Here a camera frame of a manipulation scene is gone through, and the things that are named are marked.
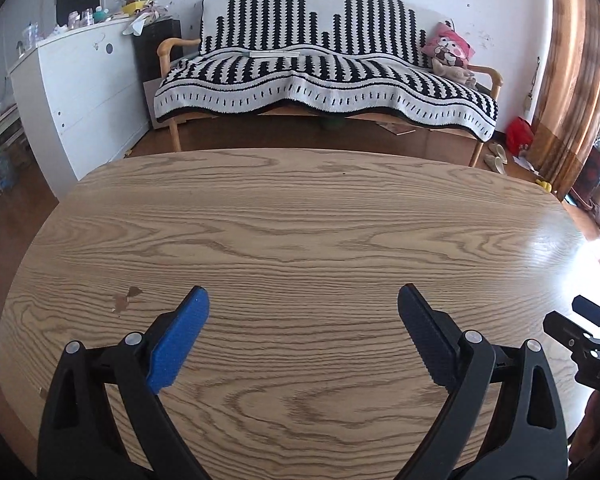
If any white cabinet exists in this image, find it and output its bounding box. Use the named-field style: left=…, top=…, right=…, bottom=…
left=7, top=22, right=151, bottom=198

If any pile of colourful clutter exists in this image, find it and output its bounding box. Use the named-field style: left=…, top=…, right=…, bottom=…
left=112, top=0, right=168, bottom=36

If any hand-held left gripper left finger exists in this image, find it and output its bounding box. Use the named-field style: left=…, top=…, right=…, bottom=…
left=36, top=285, right=211, bottom=480

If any person's right forearm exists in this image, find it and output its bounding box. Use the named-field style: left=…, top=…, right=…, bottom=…
left=570, top=392, right=600, bottom=466

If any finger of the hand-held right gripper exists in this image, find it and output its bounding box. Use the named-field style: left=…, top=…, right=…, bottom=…
left=571, top=295, right=600, bottom=335
left=542, top=311, right=593, bottom=357

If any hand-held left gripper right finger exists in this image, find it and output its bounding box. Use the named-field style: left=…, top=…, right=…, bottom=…
left=397, top=283, right=570, bottom=480

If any group of small bottles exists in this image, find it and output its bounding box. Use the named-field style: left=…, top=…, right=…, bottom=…
left=67, top=7, right=106, bottom=28

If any beige plush toy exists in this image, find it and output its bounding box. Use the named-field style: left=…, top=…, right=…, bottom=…
left=432, top=57, right=478, bottom=88

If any black speaker box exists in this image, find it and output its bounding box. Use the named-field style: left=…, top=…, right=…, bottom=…
left=132, top=19, right=183, bottom=86

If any sofa with striped blanket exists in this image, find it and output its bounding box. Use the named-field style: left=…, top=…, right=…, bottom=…
left=154, top=0, right=500, bottom=142

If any grey leaning board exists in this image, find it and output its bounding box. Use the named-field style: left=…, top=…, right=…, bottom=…
left=142, top=77, right=173, bottom=131

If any pink cartoon cushion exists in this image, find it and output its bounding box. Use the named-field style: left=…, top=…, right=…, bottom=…
left=421, top=27, right=476, bottom=68

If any red bag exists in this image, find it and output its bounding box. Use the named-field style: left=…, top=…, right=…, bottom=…
left=504, top=116, right=535, bottom=156

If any white side rack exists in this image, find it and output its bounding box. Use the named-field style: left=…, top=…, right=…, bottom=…
left=0, top=105, right=31, bottom=196

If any flat cardboard piece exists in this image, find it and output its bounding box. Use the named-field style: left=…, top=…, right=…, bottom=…
left=377, top=120, right=418, bottom=136

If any brown curtain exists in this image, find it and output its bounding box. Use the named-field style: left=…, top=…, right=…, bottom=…
left=530, top=0, right=600, bottom=201

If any wooden sofa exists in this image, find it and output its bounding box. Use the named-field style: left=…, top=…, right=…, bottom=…
left=157, top=37, right=503, bottom=168

